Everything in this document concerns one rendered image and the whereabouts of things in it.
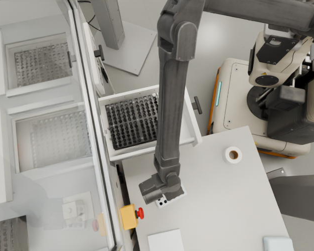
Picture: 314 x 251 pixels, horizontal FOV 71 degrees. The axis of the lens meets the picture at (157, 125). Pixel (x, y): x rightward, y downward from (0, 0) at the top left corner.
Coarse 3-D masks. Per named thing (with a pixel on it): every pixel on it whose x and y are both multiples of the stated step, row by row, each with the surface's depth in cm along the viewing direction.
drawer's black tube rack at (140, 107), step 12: (144, 96) 86; (156, 96) 86; (108, 108) 85; (120, 108) 85; (132, 108) 89; (144, 108) 85; (156, 108) 85; (108, 120) 84; (120, 120) 84; (132, 120) 84; (144, 120) 84; (156, 120) 84; (120, 132) 82; (132, 132) 83; (144, 132) 86; (156, 132) 83; (120, 144) 84; (132, 144) 82
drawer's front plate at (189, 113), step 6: (186, 90) 84; (186, 96) 84; (186, 102) 83; (186, 108) 84; (186, 114) 87; (192, 114) 82; (186, 120) 89; (192, 120) 81; (192, 126) 82; (192, 132) 84; (198, 132) 80; (198, 138) 79; (192, 144) 89; (198, 144) 84
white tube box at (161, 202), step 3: (183, 186) 88; (183, 189) 87; (186, 192) 87; (180, 195) 87; (183, 195) 87; (165, 198) 86; (174, 198) 87; (177, 198) 86; (156, 201) 86; (159, 201) 86; (162, 201) 86; (165, 201) 89; (168, 201) 86; (171, 201) 86; (159, 204) 88; (162, 204) 86; (165, 204) 86; (159, 207) 85
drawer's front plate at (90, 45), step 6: (84, 24) 91; (84, 30) 91; (90, 30) 96; (90, 36) 92; (90, 42) 89; (90, 48) 88; (90, 54) 88; (90, 60) 87; (96, 60) 92; (96, 66) 88; (96, 72) 86; (96, 78) 85; (96, 84) 85; (102, 90) 91
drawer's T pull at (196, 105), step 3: (195, 96) 85; (195, 99) 85; (195, 102) 85; (198, 102) 85; (192, 105) 84; (195, 105) 84; (198, 105) 84; (192, 108) 84; (195, 108) 84; (198, 108) 84; (198, 111) 84; (201, 111) 84
